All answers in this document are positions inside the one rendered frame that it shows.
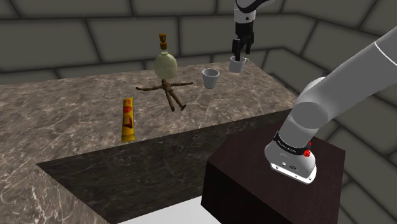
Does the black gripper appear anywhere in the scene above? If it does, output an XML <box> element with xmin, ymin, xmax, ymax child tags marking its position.
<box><xmin>231</xmin><ymin>20</ymin><xmax>255</xmax><ymax>62</ymax></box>

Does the small grey cup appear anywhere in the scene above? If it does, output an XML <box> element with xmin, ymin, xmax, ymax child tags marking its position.
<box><xmin>229</xmin><ymin>55</ymin><xmax>249</xmax><ymax>74</ymax></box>
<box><xmin>202</xmin><ymin>68</ymin><xmax>221</xmax><ymax>90</ymax></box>

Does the pale green bottle brown cap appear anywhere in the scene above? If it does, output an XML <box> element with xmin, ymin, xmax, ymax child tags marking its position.
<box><xmin>154</xmin><ymin>33</ymin><xmax>179</xmax><ymax>81</ymax></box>

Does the brown wooden mannequin figure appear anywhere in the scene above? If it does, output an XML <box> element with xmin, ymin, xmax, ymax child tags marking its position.
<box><xmin>135</xmin><ymin>78</ymin><xmax>194</xmax><ymax>113</ymax></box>

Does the dark robot stand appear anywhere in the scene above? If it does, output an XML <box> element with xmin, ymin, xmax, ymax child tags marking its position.
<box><xmin>200</xmin><ymin>118</ymin><xmax>347</xmax><ymax>224</ymax></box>

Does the yellow red tube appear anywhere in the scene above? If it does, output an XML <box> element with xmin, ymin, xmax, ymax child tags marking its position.
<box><xmin>120</xmin><ymin>97</ymin><xmax>136</xmax><ymax>143</ymax></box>

